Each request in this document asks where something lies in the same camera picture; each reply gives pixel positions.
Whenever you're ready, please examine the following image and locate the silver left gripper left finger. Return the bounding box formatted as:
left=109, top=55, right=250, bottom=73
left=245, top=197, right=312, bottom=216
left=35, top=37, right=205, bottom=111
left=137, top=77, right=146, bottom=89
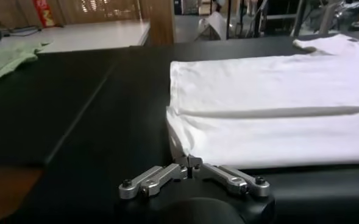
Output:
left=119, top=129, right=189, bottom=200

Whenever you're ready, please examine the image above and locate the white side table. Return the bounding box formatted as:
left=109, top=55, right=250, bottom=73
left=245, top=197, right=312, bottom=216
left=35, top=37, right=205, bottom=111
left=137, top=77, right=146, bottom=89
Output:
left=0, top=19, right=151, bottom=54

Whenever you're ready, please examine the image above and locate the light green t-shirt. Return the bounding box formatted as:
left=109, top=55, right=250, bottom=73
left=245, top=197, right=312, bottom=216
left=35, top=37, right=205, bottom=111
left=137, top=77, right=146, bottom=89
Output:
left=0, top=41, right=51, bottom=86

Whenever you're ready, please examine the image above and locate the red chips can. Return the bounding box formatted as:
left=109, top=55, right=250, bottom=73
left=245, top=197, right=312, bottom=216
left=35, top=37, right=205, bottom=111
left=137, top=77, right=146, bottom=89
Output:
left=32, top=0, right=55, bottom=28

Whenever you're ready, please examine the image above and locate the black table cloth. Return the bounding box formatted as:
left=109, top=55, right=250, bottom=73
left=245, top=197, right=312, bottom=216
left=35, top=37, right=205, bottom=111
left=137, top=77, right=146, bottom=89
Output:
left=0, top=30, right=359, bottom=224

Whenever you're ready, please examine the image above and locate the white printed t-shirt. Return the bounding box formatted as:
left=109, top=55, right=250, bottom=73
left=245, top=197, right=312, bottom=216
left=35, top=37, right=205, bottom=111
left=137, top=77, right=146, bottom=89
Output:
left=166, top=33, right=359, bottom=170

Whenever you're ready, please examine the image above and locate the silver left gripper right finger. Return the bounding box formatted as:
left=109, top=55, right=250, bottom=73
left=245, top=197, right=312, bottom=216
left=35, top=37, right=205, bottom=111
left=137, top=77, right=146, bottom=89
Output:
left=188, top=154, right=271, bottom=198

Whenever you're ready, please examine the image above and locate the thin black cable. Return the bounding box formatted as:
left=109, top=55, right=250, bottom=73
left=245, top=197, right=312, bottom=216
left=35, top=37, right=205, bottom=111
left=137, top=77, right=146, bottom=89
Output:
left=1, top=26, right=43, bottom=37

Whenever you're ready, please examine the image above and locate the white leaning board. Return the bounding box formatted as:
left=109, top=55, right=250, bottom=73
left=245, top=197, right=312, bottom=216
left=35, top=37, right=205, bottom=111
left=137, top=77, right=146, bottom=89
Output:
left=194, top=11, right=228, bottom=42

